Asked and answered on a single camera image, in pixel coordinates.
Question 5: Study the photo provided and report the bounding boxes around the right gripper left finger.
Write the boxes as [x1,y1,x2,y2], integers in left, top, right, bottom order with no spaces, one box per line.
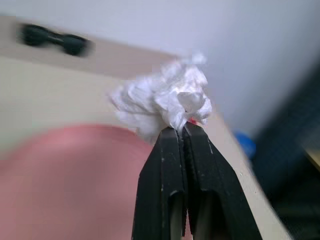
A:
[132,128,188,240]

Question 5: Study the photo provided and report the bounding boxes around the white tissue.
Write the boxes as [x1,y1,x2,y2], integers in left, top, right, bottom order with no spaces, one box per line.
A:
[108,50,214,146]

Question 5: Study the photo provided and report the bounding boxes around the pink plate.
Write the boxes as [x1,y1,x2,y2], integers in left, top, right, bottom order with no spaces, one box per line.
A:
[0,123,156,240]

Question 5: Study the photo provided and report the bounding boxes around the black sunglasses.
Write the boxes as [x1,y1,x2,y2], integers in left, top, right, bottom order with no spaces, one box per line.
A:
[18,22,95,58]

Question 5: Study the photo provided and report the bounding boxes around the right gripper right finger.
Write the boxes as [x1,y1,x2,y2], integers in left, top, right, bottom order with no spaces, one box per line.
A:
[182,122,262,240]

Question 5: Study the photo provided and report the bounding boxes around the blue round container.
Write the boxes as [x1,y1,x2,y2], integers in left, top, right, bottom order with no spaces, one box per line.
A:
[233,129,257,161]

